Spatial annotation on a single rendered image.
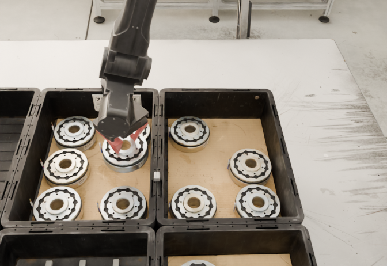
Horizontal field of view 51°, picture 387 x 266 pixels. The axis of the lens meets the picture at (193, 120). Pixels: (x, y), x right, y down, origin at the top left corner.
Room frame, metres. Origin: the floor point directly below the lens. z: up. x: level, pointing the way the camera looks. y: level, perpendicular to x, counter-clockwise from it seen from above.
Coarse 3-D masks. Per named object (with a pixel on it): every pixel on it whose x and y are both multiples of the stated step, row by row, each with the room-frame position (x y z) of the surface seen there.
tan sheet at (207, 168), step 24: (168, 120) 0.77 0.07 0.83; (216, 120) 0.78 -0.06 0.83; (240, 120) 0.79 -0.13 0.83; (168, 144) 0.68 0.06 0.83; (216, 144) 0.69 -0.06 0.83; (240, 144) 0.70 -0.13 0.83; (264, 144) 0.70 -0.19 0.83; (168, 168) 0.60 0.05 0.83; (192, 168) 0.61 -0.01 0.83; (216, 168) 0.61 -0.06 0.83; (168, 192) 0.53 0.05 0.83; (216, 192) 0.54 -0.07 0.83; (168, 216) 0.47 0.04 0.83; (216, 216) 0.48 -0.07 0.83
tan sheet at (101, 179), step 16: (96, 144) 0.67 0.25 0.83; (96, 160) 0.61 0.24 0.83; (96, 176) 0.57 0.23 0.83; (112, 176) 0.57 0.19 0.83; (128, 176) 0.57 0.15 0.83; (144, 176) 0.58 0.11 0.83; (80, 192) 0.52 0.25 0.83; (96, 192) 0.52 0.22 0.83; (144, 192) 0.53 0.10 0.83; (96, 208) 0.48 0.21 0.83
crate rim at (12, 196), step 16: (32, 128) 0.62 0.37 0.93; (16, 176) 0.48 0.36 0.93; (16, 192) 0.44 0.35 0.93; (16, 224) 0.37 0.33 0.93; (32, 224) 0.38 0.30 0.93; (48, 224) 0.38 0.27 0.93; (64, 224) 0.38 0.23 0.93; (80, 224) 0.38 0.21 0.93; (96, 224) 0.39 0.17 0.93; (112, 224) 0.39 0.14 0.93; (128, 224) 0.39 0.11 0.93; (144, 224) 0.39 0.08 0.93
